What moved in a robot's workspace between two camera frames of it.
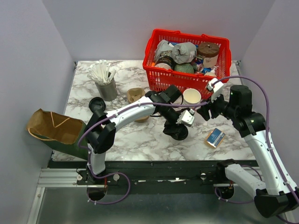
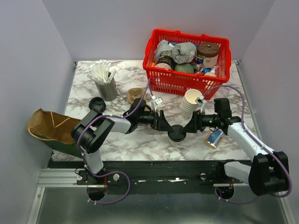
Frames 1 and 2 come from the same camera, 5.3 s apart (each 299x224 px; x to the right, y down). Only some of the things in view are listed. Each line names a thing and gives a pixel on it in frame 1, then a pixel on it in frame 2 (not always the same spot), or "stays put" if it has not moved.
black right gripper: [203, 110] -> [195, 123]
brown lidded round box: [209, 51] stays put
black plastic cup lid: [179, 132] stays put
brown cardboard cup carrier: [134, 94] stays put
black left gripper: [168, 126] -> [160, 122]
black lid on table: [96, 103] stays put
